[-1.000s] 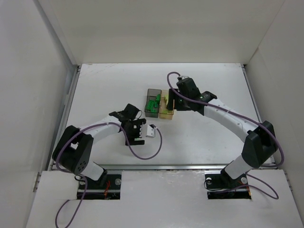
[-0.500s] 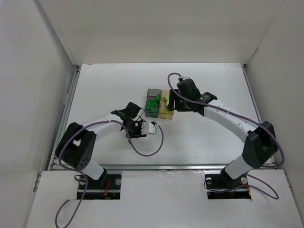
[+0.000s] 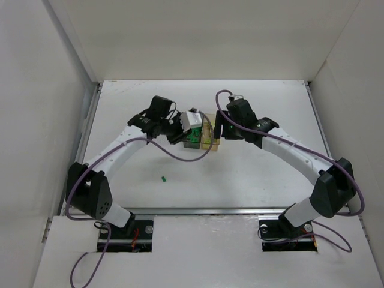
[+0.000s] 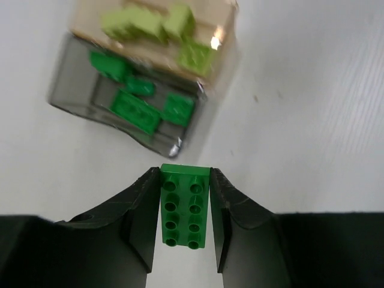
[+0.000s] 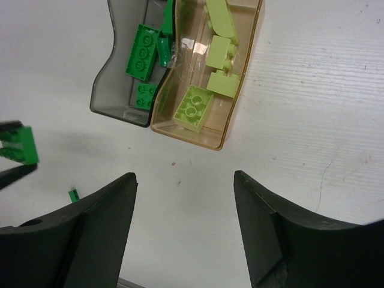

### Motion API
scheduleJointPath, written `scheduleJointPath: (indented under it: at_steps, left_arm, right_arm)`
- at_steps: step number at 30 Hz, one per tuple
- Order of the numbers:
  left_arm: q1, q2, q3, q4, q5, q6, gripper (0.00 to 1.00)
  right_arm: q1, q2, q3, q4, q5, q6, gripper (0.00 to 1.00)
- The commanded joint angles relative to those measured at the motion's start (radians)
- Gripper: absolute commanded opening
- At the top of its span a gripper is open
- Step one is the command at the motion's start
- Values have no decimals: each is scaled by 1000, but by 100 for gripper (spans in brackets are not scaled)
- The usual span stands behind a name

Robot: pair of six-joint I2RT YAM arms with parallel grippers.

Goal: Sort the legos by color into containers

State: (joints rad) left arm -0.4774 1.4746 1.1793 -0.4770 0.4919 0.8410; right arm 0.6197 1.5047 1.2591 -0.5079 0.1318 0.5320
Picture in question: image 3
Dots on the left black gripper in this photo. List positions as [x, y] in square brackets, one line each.
[176, 134]

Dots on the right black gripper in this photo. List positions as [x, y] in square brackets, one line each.
[218, 125]

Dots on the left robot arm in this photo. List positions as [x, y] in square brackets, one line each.
[88, 188]

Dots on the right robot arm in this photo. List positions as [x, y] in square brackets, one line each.
[333, 181]

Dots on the orange transparent container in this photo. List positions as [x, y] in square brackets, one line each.
[207, 132]

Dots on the grey transparent container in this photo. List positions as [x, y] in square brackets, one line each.
[190, 145]

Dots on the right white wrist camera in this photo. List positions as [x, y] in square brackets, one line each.
[235, 97]

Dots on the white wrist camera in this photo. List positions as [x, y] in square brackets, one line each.
[190, 119]
[235, 97]

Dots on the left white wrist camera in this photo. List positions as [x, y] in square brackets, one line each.
[190, 119]

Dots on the aluminium rail front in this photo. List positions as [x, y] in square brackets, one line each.
[207, 211]

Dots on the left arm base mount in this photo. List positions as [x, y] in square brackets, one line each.
[139, 240]

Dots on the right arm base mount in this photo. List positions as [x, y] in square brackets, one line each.
[277, 236]

